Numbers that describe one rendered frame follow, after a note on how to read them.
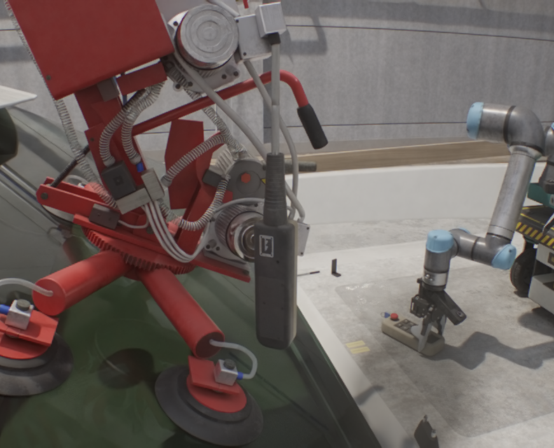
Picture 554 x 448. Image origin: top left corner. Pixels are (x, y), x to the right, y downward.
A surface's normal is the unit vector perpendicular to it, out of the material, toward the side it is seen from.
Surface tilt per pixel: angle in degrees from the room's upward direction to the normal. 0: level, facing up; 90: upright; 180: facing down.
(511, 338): 0
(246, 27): 81
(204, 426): 28
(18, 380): 39
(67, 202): 90
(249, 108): 90
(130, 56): 90
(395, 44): 90
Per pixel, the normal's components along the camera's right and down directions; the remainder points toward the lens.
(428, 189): 0.07, 0.33
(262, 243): -0.36, 0.31
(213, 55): 0.25, 0.17
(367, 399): -0.56, -0.71
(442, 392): 0.00, -0.94
